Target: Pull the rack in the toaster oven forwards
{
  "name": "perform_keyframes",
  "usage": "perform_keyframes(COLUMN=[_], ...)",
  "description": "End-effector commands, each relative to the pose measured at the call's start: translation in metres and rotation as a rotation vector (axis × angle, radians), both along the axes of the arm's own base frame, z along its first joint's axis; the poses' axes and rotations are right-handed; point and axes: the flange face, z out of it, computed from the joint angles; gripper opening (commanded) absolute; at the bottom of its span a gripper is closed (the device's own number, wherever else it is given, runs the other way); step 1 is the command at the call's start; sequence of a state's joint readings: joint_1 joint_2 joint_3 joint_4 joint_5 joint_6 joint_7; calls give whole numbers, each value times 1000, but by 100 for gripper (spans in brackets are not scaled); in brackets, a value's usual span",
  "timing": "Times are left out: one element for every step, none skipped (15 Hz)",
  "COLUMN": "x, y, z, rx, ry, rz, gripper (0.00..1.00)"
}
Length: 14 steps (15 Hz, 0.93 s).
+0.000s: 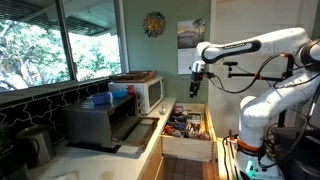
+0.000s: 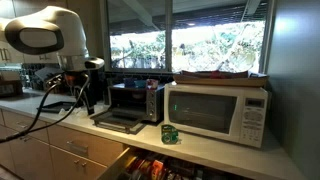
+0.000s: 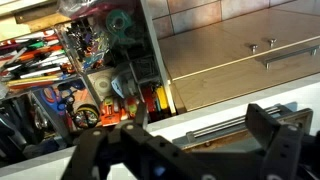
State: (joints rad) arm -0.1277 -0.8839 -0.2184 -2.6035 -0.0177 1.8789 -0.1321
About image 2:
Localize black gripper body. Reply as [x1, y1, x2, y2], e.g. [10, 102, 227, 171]
[64, 71, 97, 115]

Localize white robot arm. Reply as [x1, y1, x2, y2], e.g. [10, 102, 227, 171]
[0, 6, 105, 115]

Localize black toaster oven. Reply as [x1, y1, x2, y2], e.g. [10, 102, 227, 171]
[91, 84, 164, 134]

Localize small items atop toaster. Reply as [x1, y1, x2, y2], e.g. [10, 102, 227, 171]
[123, 78, 159, 89]

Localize white microwave oven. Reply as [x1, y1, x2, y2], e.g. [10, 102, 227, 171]
[164, 83, 268, 148]

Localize black baking tray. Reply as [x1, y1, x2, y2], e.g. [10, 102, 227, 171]
[41, 101, 74, 114]

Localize wooden cabinet drawers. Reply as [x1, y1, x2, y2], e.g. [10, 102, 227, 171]
[0, 125, 124, 180]

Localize open drawer with packets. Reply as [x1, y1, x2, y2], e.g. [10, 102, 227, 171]
[98, 147, 251, 180]

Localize wooden tray on microwave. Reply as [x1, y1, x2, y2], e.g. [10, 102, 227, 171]
[173, 70, 269, 87]

